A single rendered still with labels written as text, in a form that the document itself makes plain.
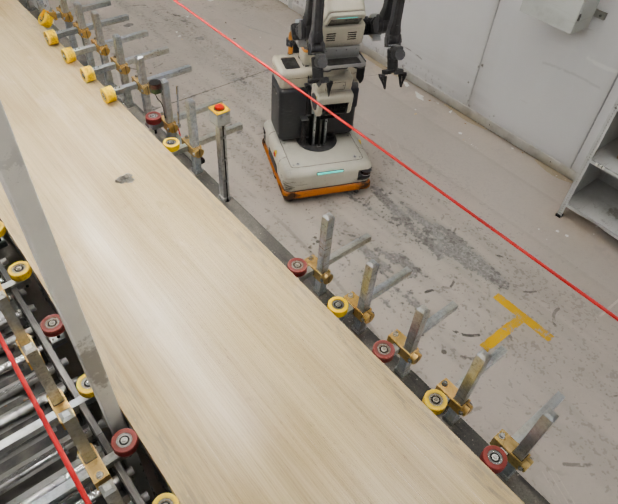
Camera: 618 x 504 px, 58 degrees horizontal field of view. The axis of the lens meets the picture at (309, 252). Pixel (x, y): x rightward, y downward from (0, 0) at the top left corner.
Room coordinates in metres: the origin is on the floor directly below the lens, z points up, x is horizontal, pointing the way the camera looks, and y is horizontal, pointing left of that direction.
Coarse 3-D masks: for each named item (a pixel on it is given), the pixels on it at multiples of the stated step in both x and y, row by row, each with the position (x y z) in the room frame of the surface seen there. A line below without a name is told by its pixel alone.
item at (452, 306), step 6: (450, 306) 1.40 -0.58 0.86; (456, 306) 1.40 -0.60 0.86; (438, 312) 1.36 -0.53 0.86; (444, 312) 1.37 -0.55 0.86; (450, 312) 1.38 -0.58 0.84; (432, 318) 1.33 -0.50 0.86; (438, 318) 1.34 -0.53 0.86; (444, 318) 1.36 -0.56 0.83; (426, 324) 1.30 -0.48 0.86; (432, 324) 1.30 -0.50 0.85; (426, 330) 1.28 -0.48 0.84; (396, 348) 1.18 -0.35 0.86
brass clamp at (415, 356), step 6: (396, 330) 1.25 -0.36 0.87; (390, 336) 1.22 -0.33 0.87; (402, 336) 1.23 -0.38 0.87; (390, 342) 1.21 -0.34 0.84; (396, 342) 1.20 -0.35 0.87; (402, 342) 1.20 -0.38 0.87; (402, 348) 1.17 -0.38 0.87; (402, 354) 1.17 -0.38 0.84; (408, 354) 1.15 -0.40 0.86; (414, 354) 1.15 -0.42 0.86; (420, 354) 1.16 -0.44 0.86; (408, 360) 1.14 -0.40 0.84; (414, 360) 1.13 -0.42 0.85
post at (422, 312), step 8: (416, 312) 1.18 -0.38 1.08; (424, 312) 1.16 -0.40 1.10; (416, 320) 1.17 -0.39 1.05; (424, 320) 1.17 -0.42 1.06; (416, 328) 1.16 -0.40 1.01; (408, 336) 1.18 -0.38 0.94; (416, 336) 1.16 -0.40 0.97; (408, 344) 1.17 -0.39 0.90; (416, 344) 1.17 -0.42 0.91; (400, 360) 1.18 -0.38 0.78; (400, 368) 1.17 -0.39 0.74; (408, 368) 1.17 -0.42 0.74
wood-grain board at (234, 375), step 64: (0, 0) 3.59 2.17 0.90; (0, 64) 2.81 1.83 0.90; (64, 64) 2.87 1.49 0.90; (64, 128) 2.27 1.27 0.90; (128, 128) 2.32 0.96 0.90; (0, 192) 1.77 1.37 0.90; (64, 192) 1.81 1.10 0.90; (128, 192) 1.85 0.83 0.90; (192, 192) 1.88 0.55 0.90; (64, 256) 1.44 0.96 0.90; (128, 256) 1.47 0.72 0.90; (192, 256) 1.50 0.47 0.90; (256, 256) 1.53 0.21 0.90; (128, 320) 1.16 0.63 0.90; (192, 320) 1.19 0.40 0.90; (256, 320) 1.22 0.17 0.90; (320, 320) 1.24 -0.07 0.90; (128, 384) 0.91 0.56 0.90; (192, 384) 0.93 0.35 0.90; (256, 384) 0.95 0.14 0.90; (320, 384) 0.97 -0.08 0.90; (384, 384) 1.00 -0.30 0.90; (192, 448) 0.71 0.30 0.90; (256, 448) 0.73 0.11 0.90; (320, 448) 0.75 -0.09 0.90; (384, 448) 0.77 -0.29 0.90; (448, 448) 0.79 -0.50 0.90
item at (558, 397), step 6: (558, 396) 1.04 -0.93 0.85; (564, 396) 1.05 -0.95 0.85; (552, 402) 1.02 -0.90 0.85; (558, 402) 1.02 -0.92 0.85; (540, 408) 0.99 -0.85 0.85; (546, 408) 0.99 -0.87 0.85; (552, 408) 0.99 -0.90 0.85; (534, 414) 0.96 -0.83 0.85; (540, 414) 0.97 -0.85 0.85; (528, 420) 0.94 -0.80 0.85; (534, 420) 0.94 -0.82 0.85; (522, 426) 0.92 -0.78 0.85; (528, 426) 0.92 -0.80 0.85; (516, 432) 0.89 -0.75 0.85; (522, 432) 0.89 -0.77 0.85; (516, 438) 0.87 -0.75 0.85; (522, 438) 0.87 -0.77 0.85; (504, 450) 0.82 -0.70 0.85
